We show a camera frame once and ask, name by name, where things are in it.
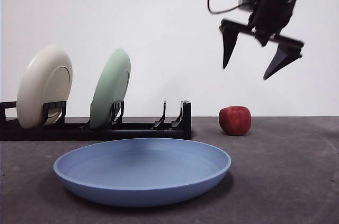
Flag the green plate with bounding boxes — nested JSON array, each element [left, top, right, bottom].
[[89, 47, 132, 130]]

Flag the black plate rack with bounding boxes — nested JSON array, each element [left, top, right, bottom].
[[0, 100, 192, 141]]

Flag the blue plate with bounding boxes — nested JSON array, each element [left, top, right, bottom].
[[52, 138, 232, 207]]

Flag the red apple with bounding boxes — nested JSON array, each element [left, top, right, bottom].
[[218, 105, 252, 137]]

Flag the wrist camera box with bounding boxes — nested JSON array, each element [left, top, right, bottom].
[[238, 0, 263, 12]]

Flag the beige plate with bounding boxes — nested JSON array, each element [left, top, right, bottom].
[[16, 44, 74, 130]]

